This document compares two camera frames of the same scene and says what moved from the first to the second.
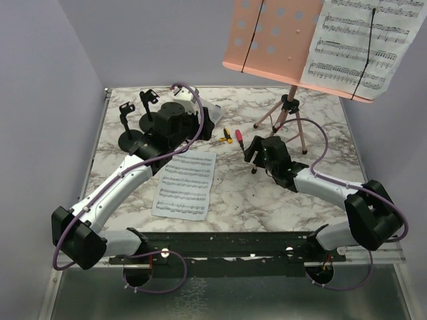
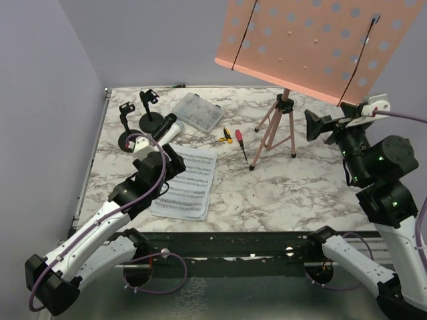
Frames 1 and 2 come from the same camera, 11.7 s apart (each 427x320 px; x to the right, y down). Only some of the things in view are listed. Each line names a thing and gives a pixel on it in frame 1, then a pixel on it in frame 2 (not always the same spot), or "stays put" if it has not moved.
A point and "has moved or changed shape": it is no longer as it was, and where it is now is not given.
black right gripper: x=255 y=145 to x=314 y=125
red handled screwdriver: x=240 y=139 stays put
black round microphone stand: x=150 y=121 stays put
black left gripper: x=207 y=127 to x=176 y=165
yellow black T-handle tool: x=227 y=137 stays put
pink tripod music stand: x=273 y=41 has moved or changed shape
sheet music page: x=183 y=188 stays put
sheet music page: x=355 y=43 to x=189 y=195
